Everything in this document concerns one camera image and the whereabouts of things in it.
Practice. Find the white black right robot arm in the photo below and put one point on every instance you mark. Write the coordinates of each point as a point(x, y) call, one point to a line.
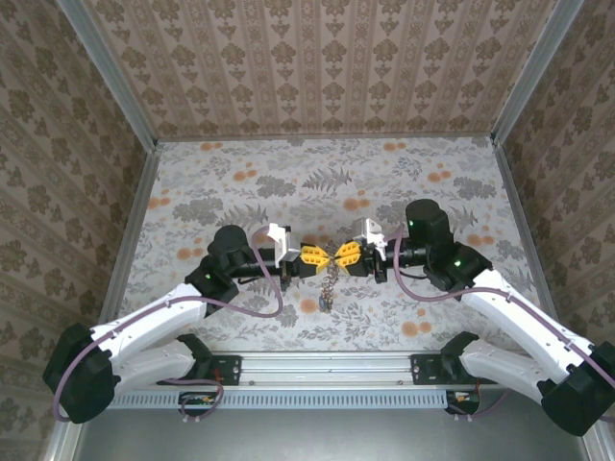
point(523, 326)

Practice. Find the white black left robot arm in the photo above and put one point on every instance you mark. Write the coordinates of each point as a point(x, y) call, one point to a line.
point(144, 322)

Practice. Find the aluminium table back rail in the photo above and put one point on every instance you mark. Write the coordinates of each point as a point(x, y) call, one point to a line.
point(327, 138)

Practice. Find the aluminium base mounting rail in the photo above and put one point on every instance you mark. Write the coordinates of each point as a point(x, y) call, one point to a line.
point(327, 367)

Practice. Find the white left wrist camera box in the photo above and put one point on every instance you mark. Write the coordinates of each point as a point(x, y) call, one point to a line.
point(281, 242)

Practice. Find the blue headed key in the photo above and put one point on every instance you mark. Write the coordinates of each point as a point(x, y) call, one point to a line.
point(322, 302)

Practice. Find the aluminium frame corner post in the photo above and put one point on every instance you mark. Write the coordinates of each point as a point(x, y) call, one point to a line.
point(114, 72)
point(531, 72)

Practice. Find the grey metal shelf plate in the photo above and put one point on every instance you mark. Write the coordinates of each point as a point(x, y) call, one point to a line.
point(312, 437)

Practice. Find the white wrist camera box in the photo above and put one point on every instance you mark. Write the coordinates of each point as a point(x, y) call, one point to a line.
point(281, 242)
point(369, 235)

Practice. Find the aluminium table side rail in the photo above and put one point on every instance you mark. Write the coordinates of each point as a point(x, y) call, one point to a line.
point(523, 225)
point(130, 230)

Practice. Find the floral patterned tablecloth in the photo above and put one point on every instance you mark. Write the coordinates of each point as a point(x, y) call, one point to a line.
point(240, 158)

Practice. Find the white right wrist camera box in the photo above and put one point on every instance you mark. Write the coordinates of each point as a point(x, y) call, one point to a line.
point(369, 235)

